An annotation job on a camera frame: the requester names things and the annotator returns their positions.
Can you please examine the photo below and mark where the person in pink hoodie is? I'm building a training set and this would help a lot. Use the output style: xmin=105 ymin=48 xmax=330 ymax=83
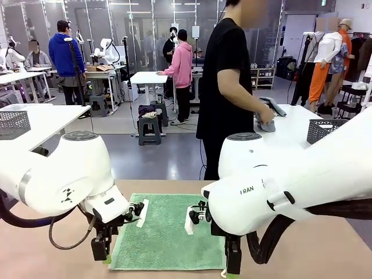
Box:
xmin=156 ymin=28 xmax=193 ymax=126

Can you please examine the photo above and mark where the long white desk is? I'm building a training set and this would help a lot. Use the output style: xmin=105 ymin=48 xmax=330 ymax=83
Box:
xmin=0 ymin=71 xmax=56 ymax=104

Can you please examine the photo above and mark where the white metal-frame desk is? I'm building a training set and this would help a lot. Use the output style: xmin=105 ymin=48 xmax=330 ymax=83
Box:
xmin=83 ymin=69 xmax=120 ymax=113

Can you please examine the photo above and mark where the grey plastic basket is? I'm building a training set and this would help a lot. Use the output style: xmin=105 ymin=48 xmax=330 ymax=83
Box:
xmin=306 ymin=118 xmax=349 ymax=145
xmin=0 ymin=110 xmax=31 ymax=141

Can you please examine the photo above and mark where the cardboard box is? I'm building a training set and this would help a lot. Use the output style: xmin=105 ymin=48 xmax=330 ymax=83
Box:
xmin=86 ymin=65 xmax=113 ymax=73

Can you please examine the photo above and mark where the wooden shoe shelf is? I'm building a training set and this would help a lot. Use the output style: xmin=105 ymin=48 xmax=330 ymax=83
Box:
xmin=250 ymin=67 xmax=276 ymax=90

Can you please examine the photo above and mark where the person in black sweater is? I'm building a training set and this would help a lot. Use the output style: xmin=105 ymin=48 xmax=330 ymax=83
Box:
xmin=162 ymin=26 xmax=181 ymax=76

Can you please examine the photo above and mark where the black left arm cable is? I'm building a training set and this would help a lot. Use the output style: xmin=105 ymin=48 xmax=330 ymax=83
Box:
xmin=0 ymin=188 xmax=96 ymax=251

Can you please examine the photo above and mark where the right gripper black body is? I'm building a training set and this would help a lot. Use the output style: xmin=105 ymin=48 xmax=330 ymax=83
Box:
xmin=209 ymin=219 xmax=242 ymax=245

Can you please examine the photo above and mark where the black covered stand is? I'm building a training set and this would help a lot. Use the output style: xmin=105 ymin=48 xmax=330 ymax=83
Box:
xmin=291 ymin=31 xmax=317 ymax=106

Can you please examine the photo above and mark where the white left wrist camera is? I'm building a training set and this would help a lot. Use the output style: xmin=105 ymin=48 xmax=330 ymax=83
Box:
xmin=124 ymin=199 xmax=150 ymax=228

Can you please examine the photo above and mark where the person in blue hoodie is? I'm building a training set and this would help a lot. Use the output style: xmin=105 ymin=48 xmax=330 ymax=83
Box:
xmin=48 ymin=19 xmax=87 ymax=106

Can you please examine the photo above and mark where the black utility cart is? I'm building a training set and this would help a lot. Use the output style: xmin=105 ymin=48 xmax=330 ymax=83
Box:
xmin=332 ymin=83 xmax=372 ymax=120

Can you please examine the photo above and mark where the grey towel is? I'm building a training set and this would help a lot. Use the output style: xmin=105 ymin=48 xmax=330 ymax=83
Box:
xmin=254 ymin=115 xmax=276 ymax=133
xmin=258 ymin=96 xmax=288 ymax=118

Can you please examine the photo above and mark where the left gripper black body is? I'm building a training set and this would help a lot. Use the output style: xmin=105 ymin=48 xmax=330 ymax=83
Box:
xmin=87 ymin=215 xmax=120 ymax=242

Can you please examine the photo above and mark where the rack of dark clothes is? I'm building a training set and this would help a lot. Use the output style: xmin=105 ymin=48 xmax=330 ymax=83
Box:
xmin=347 ymin=31 xmax=372 ymax=84

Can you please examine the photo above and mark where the grey step stool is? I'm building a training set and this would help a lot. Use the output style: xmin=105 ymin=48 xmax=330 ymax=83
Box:
xmin=138 ymin=115 xmax=163 ymax=146
xmin=89 ymin=94 xmax=110 ymax=117
xmin=150 ymin=100 xmax=169 ymax=128

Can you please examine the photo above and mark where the black suitcase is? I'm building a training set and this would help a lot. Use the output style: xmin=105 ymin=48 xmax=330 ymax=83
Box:
xmin=275 ymin=56 xmax=298 ymax=81

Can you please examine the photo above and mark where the seated person in grey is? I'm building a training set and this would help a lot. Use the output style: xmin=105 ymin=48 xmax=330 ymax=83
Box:
xmin=24 ymin=40 xmax=53 ymax=70

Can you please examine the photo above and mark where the person's right forearm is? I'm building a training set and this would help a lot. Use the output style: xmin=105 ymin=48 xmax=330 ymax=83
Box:
xmin=220 ymin=83 xmax=264 ymax=116

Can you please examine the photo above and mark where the green terry towel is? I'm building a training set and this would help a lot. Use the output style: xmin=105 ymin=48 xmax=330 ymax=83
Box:
xmin=108 ymin=193 xmax=227 ymax=271

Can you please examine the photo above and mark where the mannequin with beige hat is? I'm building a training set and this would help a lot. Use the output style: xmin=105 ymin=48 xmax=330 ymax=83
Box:
xmin=325 ymin=17 xmax=356 ymax=109

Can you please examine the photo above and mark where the black tripod pole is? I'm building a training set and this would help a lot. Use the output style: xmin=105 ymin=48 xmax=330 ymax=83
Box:
xmin=63 ymin=37 xmax=87 ymax=107

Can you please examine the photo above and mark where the person in black t-shirt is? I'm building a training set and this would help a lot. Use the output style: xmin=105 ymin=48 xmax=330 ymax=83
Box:
xmin=196 ymin=0 xmax=277 ymax=181

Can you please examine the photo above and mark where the person's right hand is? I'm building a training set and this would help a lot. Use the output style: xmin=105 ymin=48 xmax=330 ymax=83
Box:
xmin=257 ymin=105 xmax=276 ymax=124

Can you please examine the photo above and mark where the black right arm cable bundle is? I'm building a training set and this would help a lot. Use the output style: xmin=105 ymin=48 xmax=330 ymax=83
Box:
xmin=246 ymin=200 xmax=372 ymax=265

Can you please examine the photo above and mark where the pile of dark clothes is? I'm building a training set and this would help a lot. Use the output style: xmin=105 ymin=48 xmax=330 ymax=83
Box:
xmin=137 ymin=104 xmax=158 ymax=119

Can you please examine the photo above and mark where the mannequin in orange trousers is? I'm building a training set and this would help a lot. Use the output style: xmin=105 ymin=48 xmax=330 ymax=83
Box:
xmin=308 ymin=16 xmax=345 ymax=110

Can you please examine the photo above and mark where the small white desk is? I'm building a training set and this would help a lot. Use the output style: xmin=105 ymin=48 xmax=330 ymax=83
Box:
xmin=130 ymin=71 xmax=169 ymax=138

